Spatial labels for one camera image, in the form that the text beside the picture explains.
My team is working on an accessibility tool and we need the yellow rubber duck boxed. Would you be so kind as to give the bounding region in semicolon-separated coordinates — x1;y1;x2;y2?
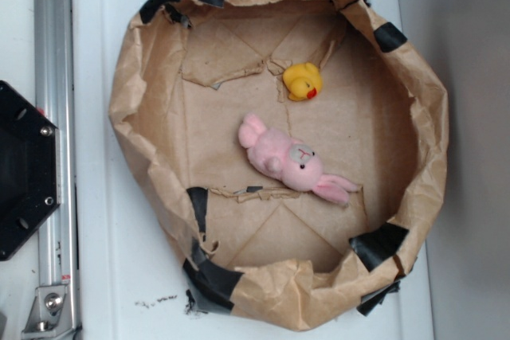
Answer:
282;62;323;101

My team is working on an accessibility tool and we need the pink plush bunny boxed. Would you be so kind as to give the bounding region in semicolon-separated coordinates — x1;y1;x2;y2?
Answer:
237;113;359;205

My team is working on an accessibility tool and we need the brown paper bag tray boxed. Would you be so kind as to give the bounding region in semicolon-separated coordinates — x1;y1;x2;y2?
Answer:
108;0;449;331

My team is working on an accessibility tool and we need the white tray board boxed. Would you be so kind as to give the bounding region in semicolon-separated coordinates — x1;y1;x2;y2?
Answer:
73;0;434;339

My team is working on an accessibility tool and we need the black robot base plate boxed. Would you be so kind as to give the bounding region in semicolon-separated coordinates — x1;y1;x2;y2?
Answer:
1;81;60;261

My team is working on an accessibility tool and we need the aluminium extrusion rail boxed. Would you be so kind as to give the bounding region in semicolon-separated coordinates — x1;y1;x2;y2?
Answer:
22;0;82;339

